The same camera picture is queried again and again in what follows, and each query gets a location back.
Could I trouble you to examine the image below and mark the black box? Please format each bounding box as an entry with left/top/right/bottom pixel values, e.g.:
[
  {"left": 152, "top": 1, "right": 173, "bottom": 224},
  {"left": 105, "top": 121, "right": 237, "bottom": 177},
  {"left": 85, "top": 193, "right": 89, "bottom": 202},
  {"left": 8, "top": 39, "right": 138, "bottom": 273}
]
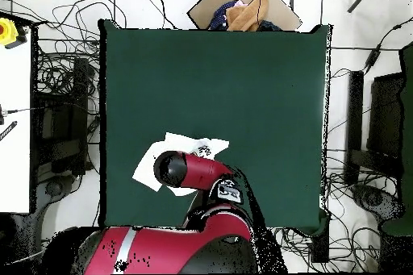
[{"left": 311, "top": 223, "right": 331, "bottom": 264}]

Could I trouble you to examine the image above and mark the blue dotted garment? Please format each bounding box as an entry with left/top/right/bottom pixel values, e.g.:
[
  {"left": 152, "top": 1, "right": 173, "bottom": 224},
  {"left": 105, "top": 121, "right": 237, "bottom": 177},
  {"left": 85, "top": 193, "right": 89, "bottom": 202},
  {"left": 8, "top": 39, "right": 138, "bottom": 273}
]
[{"left": 207, "top": 0, "right": 238, "bottom": 31}]

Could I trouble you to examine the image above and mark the yellow emergency stop button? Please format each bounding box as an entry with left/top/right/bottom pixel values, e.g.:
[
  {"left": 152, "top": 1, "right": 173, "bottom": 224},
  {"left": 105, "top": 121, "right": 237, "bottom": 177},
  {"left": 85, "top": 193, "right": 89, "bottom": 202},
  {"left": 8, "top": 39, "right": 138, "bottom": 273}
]
[{"left": 0, "top": 17, "right": 19, "bottom": 47}]

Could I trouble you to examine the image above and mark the black ribbed strip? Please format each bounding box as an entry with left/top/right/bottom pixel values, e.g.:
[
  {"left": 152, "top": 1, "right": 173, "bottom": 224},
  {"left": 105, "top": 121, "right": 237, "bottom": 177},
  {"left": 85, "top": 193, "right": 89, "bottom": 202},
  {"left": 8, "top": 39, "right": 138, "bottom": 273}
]
[{"left": 0, "top": 120, "right": 19, "bottom": 142}]

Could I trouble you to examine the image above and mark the black adapter cable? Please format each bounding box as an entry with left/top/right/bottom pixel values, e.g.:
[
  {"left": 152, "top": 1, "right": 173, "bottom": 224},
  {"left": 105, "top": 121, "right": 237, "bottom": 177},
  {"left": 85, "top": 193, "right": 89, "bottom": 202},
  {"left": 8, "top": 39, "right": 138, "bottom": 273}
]
[{"left": 362, "top": 16, "right": 413, "bottom": 73}]

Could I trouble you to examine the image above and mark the cardboard box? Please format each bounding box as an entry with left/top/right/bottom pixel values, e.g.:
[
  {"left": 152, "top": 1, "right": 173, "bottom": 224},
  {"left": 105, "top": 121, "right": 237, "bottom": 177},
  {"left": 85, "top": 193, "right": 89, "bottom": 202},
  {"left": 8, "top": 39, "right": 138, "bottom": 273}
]
[{"left": 186, "top": 0, "right": 303, "bottom": 32}]

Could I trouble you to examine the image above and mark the dark green table cloth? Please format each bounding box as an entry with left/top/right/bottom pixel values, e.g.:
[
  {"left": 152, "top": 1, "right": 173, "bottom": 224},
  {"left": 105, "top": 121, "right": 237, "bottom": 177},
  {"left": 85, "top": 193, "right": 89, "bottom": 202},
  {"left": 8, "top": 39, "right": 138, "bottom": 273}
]
[{"left": 98, "top": 18, "right": 333, "bottom": 237}]

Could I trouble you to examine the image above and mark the dark blue garment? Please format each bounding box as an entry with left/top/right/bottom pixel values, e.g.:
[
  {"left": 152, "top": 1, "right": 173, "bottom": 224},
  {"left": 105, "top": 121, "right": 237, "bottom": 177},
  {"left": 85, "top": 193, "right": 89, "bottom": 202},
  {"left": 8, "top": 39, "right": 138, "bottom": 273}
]
[{"left": 257, "top": 19, "right": 283, "bottom": 32}]

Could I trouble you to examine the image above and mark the black cable tangle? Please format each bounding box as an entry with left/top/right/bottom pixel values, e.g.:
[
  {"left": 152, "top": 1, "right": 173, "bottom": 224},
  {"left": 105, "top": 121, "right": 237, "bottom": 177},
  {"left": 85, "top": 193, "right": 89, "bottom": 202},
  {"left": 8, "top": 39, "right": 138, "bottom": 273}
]
[
  {"left": 323, "top": 145, "right": 401, "bottom": 273},
  {"left": 280, "top": 226, "right": 312, "bottom": 273},
  {"left": 31, "top": 0, "right": 178, "bottom": 118}
]

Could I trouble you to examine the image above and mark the orange towel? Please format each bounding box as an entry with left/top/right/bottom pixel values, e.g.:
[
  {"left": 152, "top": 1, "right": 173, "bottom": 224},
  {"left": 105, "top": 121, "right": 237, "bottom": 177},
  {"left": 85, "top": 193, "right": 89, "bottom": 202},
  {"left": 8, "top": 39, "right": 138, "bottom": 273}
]
[{"left": 225, "top": 0, "right": 270, "bottom": 32}]

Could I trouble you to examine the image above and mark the white printed t-shirt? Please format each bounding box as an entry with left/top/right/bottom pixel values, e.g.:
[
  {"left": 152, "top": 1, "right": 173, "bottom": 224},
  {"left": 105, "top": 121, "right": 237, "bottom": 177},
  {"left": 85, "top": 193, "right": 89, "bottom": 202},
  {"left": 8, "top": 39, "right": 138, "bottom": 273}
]
[{"left": 131, "top": 131, "right": 231, "bottom": 198}]

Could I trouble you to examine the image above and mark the black connector with wire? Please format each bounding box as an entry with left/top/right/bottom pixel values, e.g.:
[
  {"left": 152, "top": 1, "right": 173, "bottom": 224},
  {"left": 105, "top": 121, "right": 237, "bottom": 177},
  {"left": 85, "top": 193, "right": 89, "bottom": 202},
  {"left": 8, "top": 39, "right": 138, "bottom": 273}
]
[{"left": 0, "top": 103, "right": 43, "bottom": 126}]

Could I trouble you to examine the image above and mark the white table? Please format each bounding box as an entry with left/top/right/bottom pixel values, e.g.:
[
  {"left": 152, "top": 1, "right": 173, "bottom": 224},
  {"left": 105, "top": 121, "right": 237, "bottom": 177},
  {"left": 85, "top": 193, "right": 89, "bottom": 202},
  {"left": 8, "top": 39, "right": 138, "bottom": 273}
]
[{"left": 0, "top": 26, "right": 33, "bottom": 215}]

